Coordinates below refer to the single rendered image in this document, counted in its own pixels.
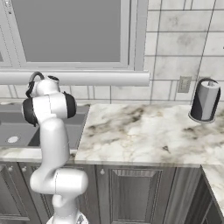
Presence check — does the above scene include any grey sink basin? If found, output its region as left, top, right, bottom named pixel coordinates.
left=0, top=103, right=91, bottom=150

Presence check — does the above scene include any paper towel roll holder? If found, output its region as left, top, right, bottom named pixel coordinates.
left=188, top=77, right=221, bottom=124

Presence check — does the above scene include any dark wood corner cupboard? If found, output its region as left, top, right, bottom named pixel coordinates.
left=183, top=167, right=224, bottom=224

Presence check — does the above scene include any grey wall socket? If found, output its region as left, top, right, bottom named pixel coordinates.
left=177, top=75, right=193, bottom=94

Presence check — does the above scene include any grey window frame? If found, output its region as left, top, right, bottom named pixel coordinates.
left=0, top=0, right=151, bottom=88

